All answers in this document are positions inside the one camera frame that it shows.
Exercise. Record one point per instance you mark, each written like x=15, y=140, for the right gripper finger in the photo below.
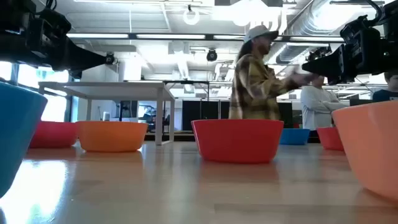
x=329, y=59
x=335, y=73

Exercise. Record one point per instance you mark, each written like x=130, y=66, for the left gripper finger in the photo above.
x=81, y=51
x=76, y=67

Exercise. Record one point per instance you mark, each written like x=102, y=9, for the red plastic mini bowl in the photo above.
x=53, y=135
x=237, y=141
x=329, y=138

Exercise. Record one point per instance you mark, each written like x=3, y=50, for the blue plastic mini bowl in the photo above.
x=293, y=137
x=15, y=130

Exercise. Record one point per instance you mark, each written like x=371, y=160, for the orange plastic mini bowl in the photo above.
x=370, y=146
x=112, y=137

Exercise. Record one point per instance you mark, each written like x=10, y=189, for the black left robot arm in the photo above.
x=14, y=40

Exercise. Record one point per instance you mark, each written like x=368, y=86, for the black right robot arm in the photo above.
x=391, y=46

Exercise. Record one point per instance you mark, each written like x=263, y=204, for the black ceiling-mounted device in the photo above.
x=317, y=52

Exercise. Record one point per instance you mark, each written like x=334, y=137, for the long ceiling light strip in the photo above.
x=99, y=35

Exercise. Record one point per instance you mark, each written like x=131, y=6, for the large black monitor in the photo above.
x=357, y=101

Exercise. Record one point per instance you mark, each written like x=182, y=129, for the person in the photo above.
x=314, y=105
x=385, y=95
x=252, y=90

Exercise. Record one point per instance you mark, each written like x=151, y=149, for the white perforated metal riser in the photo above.
x=124, y=90

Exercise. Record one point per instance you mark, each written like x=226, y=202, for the person's cap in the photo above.
x=258, y=31

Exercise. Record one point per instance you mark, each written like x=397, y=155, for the black partition panels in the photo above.
x=199, y=115

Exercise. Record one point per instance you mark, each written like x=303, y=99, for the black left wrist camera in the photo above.
x=54, y=21

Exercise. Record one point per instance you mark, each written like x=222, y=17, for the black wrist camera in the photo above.
x=54, y=21
x=353, y=29

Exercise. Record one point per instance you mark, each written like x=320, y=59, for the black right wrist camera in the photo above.
x=353, y=29

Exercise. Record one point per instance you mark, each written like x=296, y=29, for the black ceiling camera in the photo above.
x=110, y=58
x=211, y=55

